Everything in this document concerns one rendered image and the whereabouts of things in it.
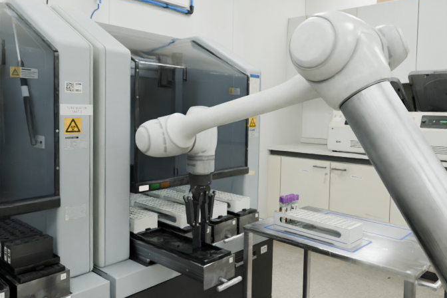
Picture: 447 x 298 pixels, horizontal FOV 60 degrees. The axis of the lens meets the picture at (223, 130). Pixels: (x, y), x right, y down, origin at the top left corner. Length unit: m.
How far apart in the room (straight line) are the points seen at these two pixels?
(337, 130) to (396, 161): 2.76
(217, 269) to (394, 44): 0.77
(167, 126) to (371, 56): 0.57
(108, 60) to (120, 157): 0.31
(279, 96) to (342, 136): 2.46
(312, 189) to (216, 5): 1.81
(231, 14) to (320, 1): 1.29
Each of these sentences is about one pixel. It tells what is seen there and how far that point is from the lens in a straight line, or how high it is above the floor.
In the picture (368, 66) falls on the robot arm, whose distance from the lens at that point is 0.73.
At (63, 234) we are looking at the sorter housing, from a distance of 1.25.
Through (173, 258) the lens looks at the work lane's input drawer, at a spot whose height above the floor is 0.79.
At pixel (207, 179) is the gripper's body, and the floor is 1.03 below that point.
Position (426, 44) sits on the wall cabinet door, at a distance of 3.56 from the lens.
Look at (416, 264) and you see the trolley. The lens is 1.28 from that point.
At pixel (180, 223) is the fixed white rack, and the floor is 0.83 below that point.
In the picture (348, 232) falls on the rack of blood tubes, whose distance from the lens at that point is 1.31.
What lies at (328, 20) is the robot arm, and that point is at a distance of 0.72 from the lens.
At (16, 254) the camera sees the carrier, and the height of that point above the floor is 0.86.
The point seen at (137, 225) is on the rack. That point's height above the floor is 0.84.
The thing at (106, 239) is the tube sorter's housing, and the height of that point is 0.83.
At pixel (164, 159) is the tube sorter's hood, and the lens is 1.39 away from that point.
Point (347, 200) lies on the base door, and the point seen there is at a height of 0.50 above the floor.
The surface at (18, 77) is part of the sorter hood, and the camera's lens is 1.14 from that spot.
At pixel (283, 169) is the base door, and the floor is 0.69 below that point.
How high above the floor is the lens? 1.25
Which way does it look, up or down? 3 degrees down
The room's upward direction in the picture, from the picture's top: 1 degrees clockwise
